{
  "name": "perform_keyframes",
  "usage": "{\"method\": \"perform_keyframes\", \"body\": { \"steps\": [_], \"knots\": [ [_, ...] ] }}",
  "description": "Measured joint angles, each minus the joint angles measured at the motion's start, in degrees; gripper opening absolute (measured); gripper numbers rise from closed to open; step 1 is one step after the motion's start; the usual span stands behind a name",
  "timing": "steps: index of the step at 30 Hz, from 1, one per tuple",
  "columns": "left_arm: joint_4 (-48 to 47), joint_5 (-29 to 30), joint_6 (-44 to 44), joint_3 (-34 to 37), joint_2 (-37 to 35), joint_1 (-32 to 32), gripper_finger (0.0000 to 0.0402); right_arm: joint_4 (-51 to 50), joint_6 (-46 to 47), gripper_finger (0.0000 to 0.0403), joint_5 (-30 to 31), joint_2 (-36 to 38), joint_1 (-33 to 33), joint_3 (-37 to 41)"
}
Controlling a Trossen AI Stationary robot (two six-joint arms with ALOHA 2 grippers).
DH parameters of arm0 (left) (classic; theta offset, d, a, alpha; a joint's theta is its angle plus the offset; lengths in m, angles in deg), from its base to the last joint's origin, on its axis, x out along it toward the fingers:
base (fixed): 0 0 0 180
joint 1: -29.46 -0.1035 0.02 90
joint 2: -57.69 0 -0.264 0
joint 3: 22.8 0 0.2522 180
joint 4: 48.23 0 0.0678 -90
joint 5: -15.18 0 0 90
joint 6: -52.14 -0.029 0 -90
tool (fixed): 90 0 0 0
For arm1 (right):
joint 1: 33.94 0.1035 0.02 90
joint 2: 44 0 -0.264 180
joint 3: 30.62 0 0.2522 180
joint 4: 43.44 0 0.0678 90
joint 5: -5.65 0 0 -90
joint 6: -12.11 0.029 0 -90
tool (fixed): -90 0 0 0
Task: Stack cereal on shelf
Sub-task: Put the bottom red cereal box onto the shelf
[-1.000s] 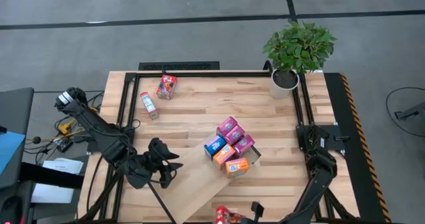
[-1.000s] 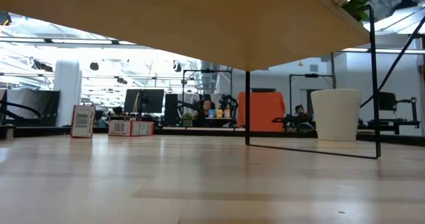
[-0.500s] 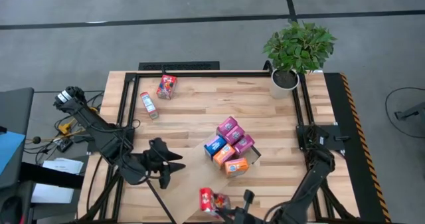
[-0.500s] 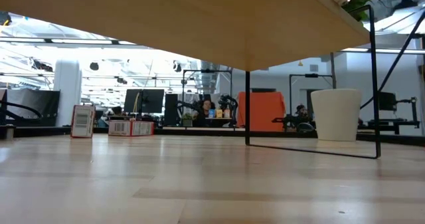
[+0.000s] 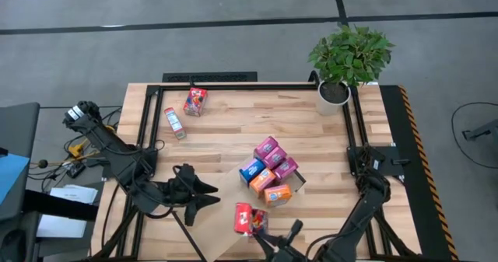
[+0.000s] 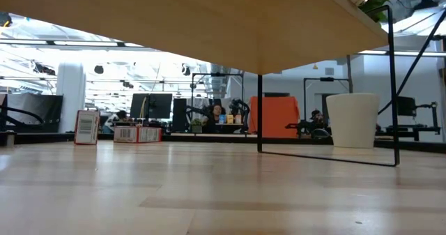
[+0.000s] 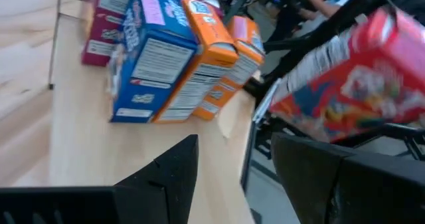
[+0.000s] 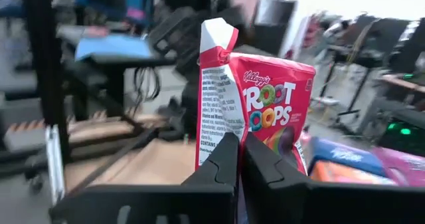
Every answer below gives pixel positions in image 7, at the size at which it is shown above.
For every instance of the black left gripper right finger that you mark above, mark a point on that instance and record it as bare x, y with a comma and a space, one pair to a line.
358, 190

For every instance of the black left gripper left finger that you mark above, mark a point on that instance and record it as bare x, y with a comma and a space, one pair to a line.
116, 204

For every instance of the red Froot Loops cereal box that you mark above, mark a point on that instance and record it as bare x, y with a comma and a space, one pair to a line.
358, 94

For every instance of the blue Frosted Flakes cereal box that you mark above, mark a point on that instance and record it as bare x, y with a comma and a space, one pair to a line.
152, 61

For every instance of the orange Mini Wheats cereal box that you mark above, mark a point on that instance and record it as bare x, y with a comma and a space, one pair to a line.
242, 61
206, 61

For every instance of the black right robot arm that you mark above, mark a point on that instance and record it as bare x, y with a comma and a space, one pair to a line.
332, 26

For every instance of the wooden shelf with black legs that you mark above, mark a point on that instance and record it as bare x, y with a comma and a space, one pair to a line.
99, 144

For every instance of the person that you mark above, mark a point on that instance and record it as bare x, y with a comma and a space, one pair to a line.
318, 4

